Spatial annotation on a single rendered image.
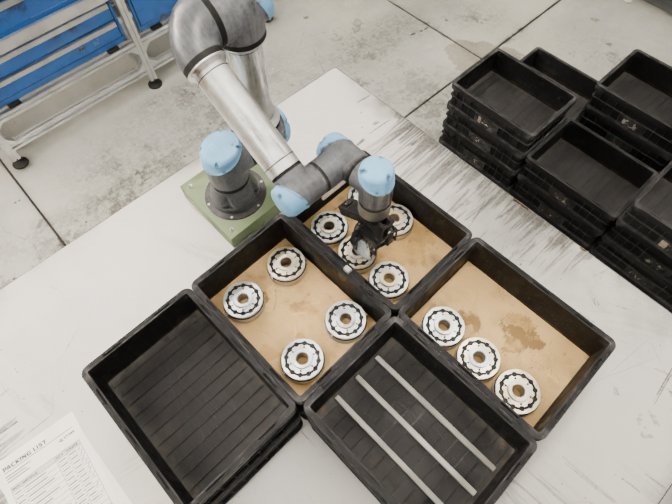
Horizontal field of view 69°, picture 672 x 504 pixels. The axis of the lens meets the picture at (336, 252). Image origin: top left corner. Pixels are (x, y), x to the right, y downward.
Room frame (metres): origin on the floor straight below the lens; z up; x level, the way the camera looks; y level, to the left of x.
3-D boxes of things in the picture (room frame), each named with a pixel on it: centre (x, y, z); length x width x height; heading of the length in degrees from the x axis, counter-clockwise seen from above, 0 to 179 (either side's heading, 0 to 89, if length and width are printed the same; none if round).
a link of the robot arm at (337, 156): (0.69, -0.01, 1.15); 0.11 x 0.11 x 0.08; 40
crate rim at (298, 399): (0.46, 0.11, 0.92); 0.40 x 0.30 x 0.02; 42
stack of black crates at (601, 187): (1.16, -1.00, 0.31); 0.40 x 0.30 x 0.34; 41
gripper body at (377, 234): (0.62, -0.10, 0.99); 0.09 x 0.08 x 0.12; 37
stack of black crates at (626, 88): (1.42, -1.30, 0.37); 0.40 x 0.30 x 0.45; 41
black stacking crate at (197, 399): (0.26, 0.34, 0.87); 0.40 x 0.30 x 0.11; 42
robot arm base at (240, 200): (0.90, 0.30, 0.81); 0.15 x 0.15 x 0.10
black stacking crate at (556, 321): (0.37, -0.38, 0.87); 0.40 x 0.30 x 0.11; 42
